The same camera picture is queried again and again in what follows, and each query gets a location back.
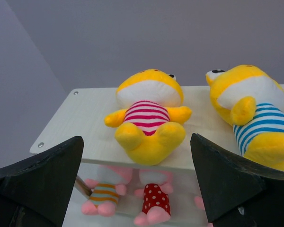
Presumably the yellow frog red-striped shirt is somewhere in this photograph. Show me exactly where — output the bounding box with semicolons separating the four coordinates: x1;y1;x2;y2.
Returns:
104;69;193;166

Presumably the pink frog pink-striped shirt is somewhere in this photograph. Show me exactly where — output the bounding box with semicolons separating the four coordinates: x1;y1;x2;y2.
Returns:
194;196;205;210

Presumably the white two-tier shelf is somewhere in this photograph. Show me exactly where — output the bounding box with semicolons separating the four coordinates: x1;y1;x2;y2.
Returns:
30;86;239;218

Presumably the pink frog orange-striped shirt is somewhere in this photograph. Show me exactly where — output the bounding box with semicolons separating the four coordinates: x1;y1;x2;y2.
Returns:
81;165;133;217

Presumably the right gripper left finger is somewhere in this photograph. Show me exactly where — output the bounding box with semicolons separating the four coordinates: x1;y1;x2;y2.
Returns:
0;136;84;227

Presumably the pink frog red polka-dot shirt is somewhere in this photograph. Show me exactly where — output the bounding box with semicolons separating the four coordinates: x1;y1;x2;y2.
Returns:
134;169;174;227

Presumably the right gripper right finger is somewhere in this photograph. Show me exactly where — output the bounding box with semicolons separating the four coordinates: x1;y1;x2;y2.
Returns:
190;133;284;227

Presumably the yellow frog blue-striped shirt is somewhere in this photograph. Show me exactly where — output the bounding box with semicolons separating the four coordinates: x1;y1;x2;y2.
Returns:
205;65;284;171

